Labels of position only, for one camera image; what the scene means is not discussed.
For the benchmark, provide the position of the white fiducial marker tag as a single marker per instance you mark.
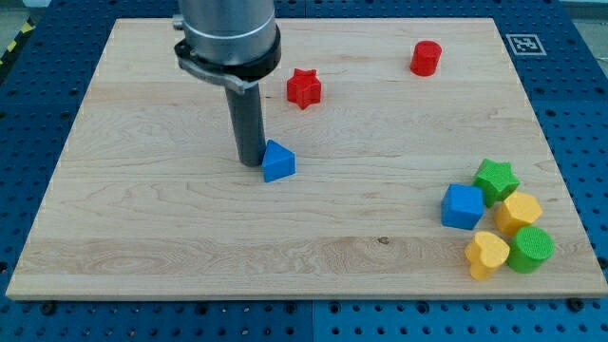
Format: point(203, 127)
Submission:
point(525, 44)

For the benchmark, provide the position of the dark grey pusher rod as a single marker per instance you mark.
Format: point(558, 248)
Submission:
point(246, 116)

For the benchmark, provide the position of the green cylinder block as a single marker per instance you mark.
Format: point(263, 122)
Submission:
point(529, 249)

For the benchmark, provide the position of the green star block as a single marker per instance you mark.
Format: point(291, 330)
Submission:
point(496, 180)

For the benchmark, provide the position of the red cylinder block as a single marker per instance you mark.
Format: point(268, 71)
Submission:
point(425, 58)

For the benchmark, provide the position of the blue triangle block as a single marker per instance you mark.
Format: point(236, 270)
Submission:
point(278, 162)

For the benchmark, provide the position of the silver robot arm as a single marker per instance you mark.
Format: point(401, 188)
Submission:
point(233, 44)

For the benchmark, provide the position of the blue cube block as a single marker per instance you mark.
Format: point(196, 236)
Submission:
point(462, 206)

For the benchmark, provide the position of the yellow hexagon block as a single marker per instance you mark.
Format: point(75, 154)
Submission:
point(518, 210)

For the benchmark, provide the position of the yellow heart block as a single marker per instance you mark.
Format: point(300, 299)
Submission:
point(486, 253)

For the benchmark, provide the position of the red star block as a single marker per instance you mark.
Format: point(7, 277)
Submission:
point(304, 88)

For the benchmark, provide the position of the wooden board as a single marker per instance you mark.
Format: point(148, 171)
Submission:
point(150, 202)

